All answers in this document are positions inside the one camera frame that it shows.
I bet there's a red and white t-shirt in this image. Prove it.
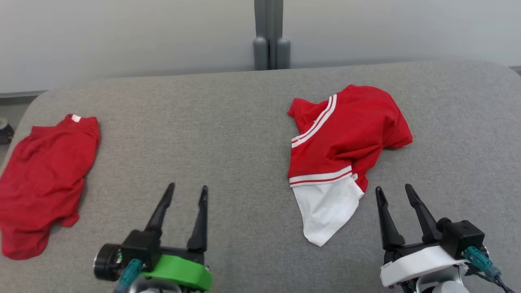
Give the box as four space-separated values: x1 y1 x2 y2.
287 84 414 247

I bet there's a left teal plug camera cable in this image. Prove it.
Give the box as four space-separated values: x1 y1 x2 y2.
113 259 144 293

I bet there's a dark grey floor object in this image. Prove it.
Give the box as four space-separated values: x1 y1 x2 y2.
0 117 15 146

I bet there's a teal plug camera cable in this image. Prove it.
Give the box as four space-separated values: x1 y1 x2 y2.
113 259 144 293
463 246 515 293

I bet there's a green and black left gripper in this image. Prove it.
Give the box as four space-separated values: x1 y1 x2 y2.
121 183 213 292

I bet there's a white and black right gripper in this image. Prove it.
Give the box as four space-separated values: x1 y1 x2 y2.
375 184 469 288

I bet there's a right teal plug camera cable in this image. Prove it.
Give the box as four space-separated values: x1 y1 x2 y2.
463 246 515 293

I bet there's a grey metal wall post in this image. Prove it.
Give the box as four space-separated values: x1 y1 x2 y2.
253 0 291 71

